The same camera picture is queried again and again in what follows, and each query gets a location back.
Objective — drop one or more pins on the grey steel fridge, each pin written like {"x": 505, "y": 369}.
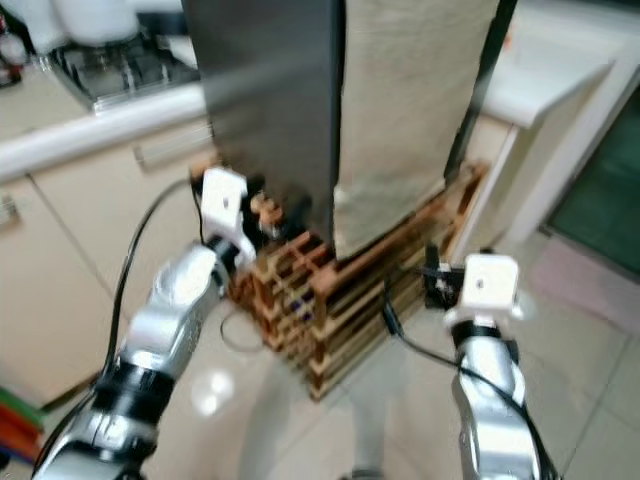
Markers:
{"x": 270, "y": 100}

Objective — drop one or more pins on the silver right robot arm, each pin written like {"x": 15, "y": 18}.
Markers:
{"x": 495, "y": 420}

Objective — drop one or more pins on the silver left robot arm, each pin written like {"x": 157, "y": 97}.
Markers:
{"x": 170, "y": 310}

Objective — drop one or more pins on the wooden wine rack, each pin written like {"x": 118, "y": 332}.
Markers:
{"x": 325, "y": 290}

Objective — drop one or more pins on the pink floor mat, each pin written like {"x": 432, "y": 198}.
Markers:
{"x": 590, "y": 275}

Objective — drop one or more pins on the beige ribbed fabric cover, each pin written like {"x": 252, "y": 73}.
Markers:
{"x": 410, "y": 100}

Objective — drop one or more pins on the beige kitchen cabinet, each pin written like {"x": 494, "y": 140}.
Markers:
{"x": 80, "y": 280}

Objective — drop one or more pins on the green board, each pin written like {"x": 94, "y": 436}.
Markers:
{"x": 15, "y": 400}

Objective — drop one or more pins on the green glass sliding door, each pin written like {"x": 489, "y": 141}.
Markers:
{"x": 605, "y": 190}

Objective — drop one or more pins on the orange board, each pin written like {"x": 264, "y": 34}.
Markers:
{"x": 15, "y": 430}

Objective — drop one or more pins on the white side counter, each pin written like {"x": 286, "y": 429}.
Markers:
{"x": 550, "y": 80}

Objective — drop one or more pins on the steel gas hob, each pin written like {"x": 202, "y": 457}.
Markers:
{"x": 130, "y": 75}

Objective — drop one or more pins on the blue board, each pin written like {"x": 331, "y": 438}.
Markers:
{"x": 15, "y": 458}

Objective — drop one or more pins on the white cooking pot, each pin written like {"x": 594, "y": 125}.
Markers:
{"x": 100, "y": 18}

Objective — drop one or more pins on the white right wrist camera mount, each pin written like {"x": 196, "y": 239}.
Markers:
{"x": 490, "y": 285}

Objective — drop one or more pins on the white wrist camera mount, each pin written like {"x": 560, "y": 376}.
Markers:
{"x": 225, "y": 205}
{"x": 490, "y": 285}

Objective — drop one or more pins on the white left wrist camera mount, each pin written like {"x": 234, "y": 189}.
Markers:
{"x": 225, "y": 205}

